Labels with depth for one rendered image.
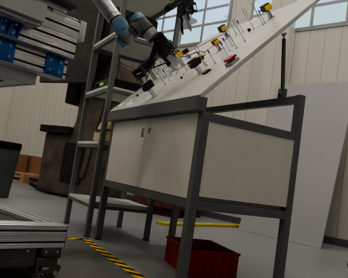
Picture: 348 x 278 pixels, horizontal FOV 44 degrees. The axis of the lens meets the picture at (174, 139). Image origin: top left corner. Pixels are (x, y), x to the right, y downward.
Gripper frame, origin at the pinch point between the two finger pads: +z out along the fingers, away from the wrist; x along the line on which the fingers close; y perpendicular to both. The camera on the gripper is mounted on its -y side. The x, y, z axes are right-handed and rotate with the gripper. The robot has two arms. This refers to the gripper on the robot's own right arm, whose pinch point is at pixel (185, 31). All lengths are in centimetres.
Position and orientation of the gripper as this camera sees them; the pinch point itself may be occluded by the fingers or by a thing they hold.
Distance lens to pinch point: 232.9
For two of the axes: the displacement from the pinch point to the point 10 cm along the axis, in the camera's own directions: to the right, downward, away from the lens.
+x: -4.6, 0.0, 8.9
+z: 1.8, 9.8, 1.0
